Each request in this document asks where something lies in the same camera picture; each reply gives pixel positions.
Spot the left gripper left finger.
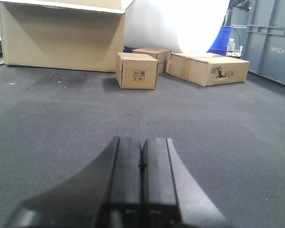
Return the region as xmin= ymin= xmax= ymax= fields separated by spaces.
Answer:
xmin=5 ymin=136 xmax=141 ymax=228

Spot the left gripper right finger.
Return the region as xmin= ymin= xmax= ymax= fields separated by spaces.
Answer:
xmin=142 ymin=138 xmax=230 ymax=228

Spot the small cardboard box front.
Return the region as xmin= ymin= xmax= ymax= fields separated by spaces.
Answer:
xmin=116 ymin=52 xmax=158 ymax=90

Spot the small cardboard box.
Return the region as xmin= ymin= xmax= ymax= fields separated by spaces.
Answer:
xmin=116 ymin=52 xmax=158 ymax=90
xmin=132 ymin=47 xmax=171 ymax=75

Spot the flat cardboard box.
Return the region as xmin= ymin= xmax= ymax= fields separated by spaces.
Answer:
xmin=166 ymin=53 xmax=250 ymax=87

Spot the small cardboard box behind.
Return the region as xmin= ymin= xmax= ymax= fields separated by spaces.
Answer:
xmin=132 ymin=47 xmax=171 ymax=75

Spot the blue plastic bin far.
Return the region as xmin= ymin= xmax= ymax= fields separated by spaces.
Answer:
xmin=208 ymin=26 xmax=232 ymax=56

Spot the large open cardboard box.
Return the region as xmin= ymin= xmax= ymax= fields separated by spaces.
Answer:
xmin=0 ymin=0 xmax=132 ymax=72

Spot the grey metal container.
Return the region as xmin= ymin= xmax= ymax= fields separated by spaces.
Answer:
xmin=242 ymin=0 xmax=285 ymax=85

